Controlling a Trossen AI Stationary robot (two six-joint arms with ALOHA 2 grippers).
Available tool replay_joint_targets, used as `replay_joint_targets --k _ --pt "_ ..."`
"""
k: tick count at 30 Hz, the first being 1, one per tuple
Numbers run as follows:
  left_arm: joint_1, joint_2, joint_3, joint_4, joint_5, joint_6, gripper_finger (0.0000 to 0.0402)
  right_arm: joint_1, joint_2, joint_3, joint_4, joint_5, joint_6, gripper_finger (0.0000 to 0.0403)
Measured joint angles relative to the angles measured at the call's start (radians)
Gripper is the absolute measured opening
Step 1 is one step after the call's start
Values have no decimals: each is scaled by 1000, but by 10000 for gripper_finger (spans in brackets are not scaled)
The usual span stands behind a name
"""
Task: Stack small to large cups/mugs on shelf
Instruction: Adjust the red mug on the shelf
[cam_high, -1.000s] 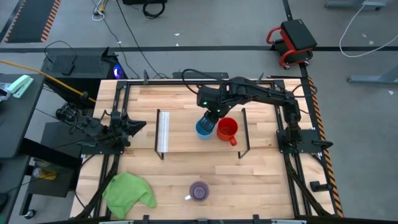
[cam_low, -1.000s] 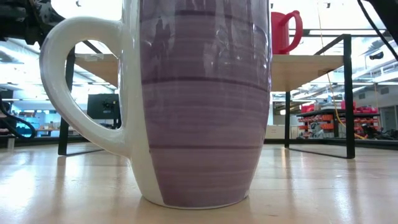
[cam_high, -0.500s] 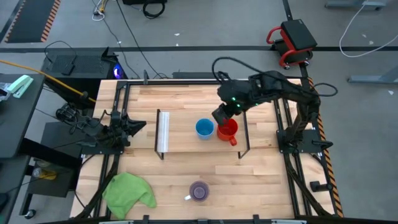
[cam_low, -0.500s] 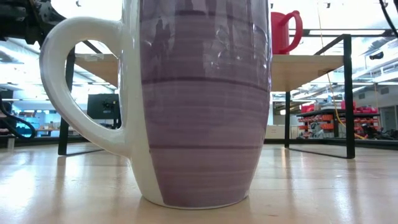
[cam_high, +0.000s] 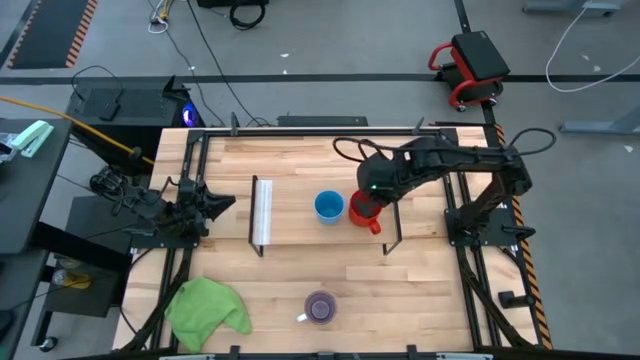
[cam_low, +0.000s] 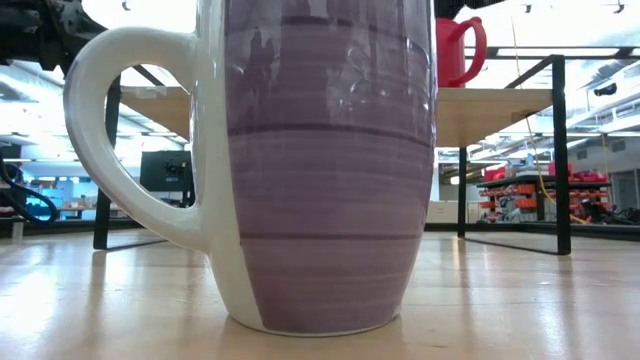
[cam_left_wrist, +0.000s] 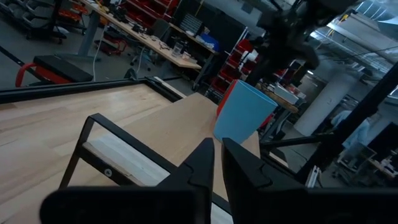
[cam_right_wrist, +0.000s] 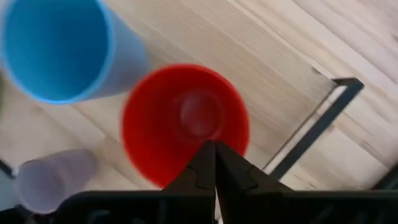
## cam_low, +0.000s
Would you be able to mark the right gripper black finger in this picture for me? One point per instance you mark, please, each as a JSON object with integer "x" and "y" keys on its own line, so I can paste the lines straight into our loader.
{"x": 460, "y": 6}

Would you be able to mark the red plastic mug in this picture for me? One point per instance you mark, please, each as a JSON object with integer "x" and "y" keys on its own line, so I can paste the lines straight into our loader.
{"x": 447, "y": 55}

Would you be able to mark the purple and white ceramic mug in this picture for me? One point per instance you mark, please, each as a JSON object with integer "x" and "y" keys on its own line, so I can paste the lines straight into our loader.
{"x": 325, "y": 200}

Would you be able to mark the black ceiling fixture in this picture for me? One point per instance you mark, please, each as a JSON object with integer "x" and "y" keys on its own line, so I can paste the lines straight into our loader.
{"x": 606, "y": 90}

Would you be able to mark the black monitor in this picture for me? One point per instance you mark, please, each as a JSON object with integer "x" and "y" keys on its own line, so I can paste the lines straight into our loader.
{"x": 155, "y": 172}

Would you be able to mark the rack with red bins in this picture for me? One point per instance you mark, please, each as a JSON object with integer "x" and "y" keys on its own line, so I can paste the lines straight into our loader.
{"x": 525, "y": 202}

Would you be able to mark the beige cabinet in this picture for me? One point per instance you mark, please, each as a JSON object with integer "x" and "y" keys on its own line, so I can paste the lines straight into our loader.
{"x": 445, "y": 212}

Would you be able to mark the wooden shelf with black frame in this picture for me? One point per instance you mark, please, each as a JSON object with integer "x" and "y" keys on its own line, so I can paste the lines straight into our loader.
{"x": 490, "y": 115}

